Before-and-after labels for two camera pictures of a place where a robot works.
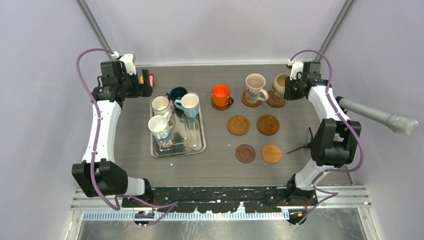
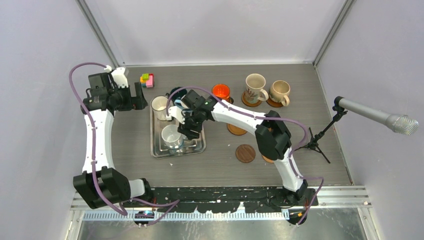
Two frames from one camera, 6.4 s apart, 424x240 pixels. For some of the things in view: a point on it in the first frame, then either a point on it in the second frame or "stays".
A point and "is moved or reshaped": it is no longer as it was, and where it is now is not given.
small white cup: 158,125 → 172,138
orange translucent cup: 221,99 stays
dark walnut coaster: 245,153 stays
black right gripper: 289,94 → 185,129
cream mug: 279,86 is moved or reshaped
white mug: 160,105 stays
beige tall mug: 254,83 stays
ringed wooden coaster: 238,125 stays
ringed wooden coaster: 247,104 stays
